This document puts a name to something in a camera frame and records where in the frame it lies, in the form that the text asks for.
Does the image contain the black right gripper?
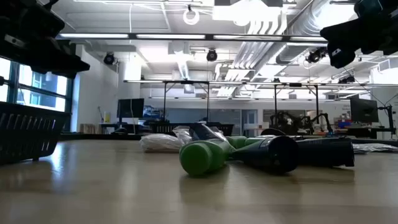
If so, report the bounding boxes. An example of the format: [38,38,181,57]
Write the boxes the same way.
[320,0,398,69]

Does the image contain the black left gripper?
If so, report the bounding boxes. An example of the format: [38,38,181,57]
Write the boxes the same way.
[0,0,91,78]

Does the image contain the black sponge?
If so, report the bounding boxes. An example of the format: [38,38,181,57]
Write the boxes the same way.
[353,142,398,155]

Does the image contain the black rectangular package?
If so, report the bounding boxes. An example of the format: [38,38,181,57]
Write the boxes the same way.
[295,136,356,168]

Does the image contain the white cotton pads bag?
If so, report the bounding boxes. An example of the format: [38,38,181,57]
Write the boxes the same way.
[172,125,197,147]
[139,133,185,154]

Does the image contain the green Pert shampoo bottle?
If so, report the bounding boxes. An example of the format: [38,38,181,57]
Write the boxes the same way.
[178,138,234,177]
[226,135,269,149]

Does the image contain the large window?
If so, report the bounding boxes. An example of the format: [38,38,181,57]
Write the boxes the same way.
[0,57,74,113]

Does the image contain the wooden boxes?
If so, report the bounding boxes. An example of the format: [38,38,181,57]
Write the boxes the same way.
[79,123,101,134]

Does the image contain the black computer monitor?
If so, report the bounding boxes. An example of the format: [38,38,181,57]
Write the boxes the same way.
[349,97,379,124]
[116,98,146,125]

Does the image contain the black plastic slotted basket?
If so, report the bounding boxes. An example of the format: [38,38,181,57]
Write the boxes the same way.
[0,101,72,166]
[217,123,236,138]
[148,121,191,136]

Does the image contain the black background robot arms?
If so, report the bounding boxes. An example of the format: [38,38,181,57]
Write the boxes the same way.
[269,110,333,135]

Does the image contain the overhead LED light bar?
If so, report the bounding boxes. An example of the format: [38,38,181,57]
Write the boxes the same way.
[57,32,329,43]

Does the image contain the dark blue toiletry tube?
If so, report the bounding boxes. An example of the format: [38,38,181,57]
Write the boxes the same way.
[229,135,300,174]

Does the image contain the black item in clear bag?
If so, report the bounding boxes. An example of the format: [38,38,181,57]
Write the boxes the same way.
[188,123,229,144]

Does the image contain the silver ventilation duct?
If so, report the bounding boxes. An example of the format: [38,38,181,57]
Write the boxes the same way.
[275,0,343,65]

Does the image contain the black metal stand frame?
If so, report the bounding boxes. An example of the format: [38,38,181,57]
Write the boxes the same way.
[272,82,320,125]
[161,80,211,123]

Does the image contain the white coiled cable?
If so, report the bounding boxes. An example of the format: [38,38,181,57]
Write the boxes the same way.
[182,7,201,26]

